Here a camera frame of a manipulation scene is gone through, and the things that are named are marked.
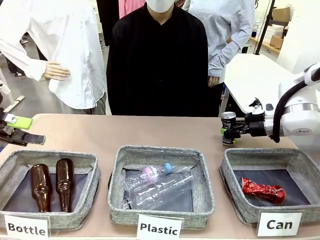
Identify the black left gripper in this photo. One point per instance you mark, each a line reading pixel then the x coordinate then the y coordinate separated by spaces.
pixel 5 132

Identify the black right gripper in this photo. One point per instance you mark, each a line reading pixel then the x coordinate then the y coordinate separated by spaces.
pixel 255 125

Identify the crushed black drink can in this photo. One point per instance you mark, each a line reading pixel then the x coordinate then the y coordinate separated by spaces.
pixel 228 120

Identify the brown glass bottle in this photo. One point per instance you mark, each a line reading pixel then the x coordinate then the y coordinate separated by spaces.
pixel 64 182
pixel 41 185

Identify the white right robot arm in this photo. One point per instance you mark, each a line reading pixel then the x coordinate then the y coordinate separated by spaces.
pixel 300 117

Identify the grey fabric basket plastic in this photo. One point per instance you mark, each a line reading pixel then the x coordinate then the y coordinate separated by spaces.
pixel 200 175

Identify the crushed red drink can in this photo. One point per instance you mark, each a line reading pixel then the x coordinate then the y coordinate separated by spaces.
pixel 265 191

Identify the grey fabric basket bottle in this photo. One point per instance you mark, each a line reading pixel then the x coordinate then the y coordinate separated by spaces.
pixel 87 175

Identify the grey fabric basket can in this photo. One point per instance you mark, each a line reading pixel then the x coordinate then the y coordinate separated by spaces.
pixel 310 175

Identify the white label card Can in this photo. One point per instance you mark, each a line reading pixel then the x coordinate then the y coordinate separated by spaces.
pixel 280 224

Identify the left hand of blue-shirt figure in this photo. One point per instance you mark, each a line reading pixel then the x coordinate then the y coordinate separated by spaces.
pixel 213 81

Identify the right hand of white-shirt figure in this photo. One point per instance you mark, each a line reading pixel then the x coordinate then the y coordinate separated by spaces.
pixel 57 71

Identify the clear bottle with blue cap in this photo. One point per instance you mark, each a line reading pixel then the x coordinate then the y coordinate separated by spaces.
pixel 168 168

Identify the wooden shelf board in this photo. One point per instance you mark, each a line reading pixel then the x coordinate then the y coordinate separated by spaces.
pixel 265 45

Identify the brown cardboard box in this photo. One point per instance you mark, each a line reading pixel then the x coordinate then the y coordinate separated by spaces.
pixel 277 42
pixel 282 13

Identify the white label card Bottle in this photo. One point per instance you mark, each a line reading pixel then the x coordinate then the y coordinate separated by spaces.
pixel 27 226

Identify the black stand pole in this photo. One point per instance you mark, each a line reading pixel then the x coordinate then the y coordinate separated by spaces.
pixel 261 27

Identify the person in black shirt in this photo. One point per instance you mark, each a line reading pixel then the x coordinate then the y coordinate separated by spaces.
pixel 157 62

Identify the figure in light blue shirt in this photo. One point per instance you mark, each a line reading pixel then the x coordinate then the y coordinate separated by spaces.
pixel 225 25

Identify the clear bottle with pink label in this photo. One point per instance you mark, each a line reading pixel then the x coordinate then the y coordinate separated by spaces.
pixel 145 176

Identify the figure in white shirt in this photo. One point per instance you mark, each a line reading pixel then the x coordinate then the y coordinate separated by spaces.
pixel 75 37

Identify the white label card Plastic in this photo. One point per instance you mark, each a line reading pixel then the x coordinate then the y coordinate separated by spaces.
pixel 160 226

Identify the white face mask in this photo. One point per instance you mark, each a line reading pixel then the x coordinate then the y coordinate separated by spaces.
pixel 160 4

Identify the pink garment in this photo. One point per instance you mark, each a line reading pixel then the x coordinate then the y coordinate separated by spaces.
pixel 131 7

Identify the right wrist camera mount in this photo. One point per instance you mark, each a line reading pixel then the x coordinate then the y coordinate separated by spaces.
pixel 255 105

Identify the white desk leg frame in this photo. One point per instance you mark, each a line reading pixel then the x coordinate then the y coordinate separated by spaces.
pixel 7 92

